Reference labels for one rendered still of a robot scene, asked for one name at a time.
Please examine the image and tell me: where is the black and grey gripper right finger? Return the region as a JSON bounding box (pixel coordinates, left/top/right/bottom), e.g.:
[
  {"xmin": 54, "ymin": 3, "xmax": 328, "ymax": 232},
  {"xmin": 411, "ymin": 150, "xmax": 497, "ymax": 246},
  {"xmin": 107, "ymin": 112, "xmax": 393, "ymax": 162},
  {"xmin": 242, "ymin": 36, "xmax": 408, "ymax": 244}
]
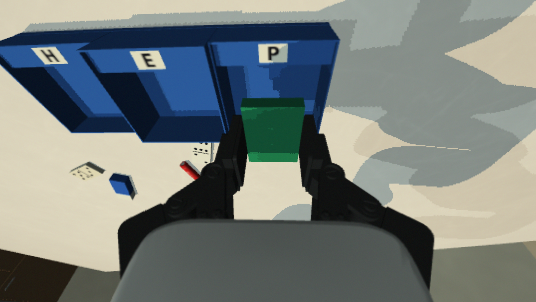
[{"xmin": 299, "ymin": 115, "xmax": 435, "ymax": 291}]

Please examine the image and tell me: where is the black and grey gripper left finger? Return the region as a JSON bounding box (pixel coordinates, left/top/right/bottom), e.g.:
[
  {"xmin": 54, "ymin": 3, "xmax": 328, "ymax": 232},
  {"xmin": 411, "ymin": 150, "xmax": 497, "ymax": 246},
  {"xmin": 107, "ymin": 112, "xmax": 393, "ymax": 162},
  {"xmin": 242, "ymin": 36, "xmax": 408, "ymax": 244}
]
[{"xmin": 118, "ymin": 115, "xmax": 248, "ymax": 280}]

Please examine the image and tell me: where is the blue rack of bins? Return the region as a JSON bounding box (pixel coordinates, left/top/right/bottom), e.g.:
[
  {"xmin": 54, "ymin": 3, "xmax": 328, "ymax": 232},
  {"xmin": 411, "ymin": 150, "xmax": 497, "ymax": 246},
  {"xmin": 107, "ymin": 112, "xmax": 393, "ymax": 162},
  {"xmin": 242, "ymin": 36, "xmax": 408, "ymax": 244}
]
[{"xmin": 0, "ymin": 22, "xmax": 340, "ymax": 143}]

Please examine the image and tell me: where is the white domino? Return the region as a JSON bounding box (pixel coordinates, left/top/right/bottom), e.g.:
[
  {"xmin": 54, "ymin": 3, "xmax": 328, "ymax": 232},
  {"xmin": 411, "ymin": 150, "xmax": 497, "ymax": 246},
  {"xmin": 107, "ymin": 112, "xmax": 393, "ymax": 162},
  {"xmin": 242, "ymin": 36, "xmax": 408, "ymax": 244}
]
[{"xmin": 191, "ymin": 143, "xmax": 212, "ymax": 165}]

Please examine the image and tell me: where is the grey and cream domino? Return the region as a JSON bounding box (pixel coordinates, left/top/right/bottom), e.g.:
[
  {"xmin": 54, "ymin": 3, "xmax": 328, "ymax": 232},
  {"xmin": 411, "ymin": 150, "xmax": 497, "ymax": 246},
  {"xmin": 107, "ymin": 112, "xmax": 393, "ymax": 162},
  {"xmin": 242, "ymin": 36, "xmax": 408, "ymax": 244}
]
[{"xmin": 69, "ymin": 162, "xmax": 105, "ymax": 181}]

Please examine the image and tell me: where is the red aaa battery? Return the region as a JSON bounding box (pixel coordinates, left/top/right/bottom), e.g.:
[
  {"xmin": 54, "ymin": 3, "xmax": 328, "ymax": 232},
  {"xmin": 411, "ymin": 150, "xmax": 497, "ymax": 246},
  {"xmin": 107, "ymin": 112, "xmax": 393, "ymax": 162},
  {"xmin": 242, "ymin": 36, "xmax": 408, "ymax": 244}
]
[{"xmin": 180, "ymin": 161, "xmax": 200, "ymax": 180}]

